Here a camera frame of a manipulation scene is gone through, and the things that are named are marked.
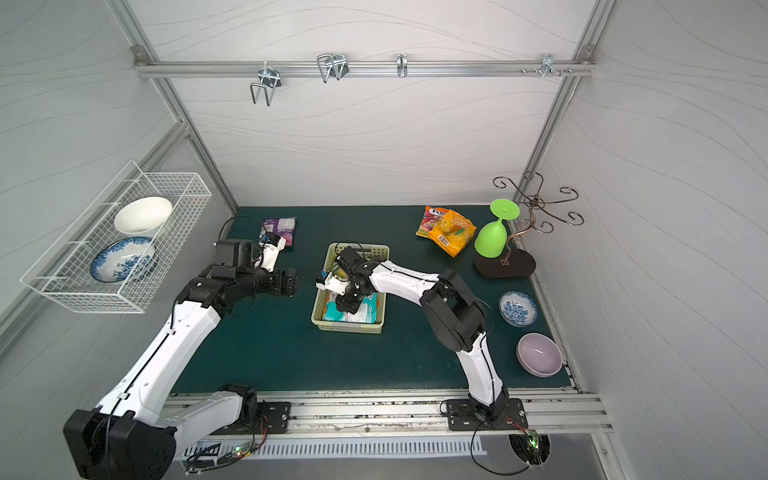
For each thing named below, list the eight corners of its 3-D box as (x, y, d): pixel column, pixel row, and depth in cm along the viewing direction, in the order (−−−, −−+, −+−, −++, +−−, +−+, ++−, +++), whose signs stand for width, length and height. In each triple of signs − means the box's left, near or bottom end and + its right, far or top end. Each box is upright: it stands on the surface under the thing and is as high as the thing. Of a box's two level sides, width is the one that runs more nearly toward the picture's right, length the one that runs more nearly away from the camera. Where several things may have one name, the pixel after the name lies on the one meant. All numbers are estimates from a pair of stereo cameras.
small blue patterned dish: (504, 332, 93) (512, 322, 87) (497, 303, 99) (504, 291, 93) (532, 332, 93) (542, 322, 87) (523, 303, 99) (531, 291, 93)
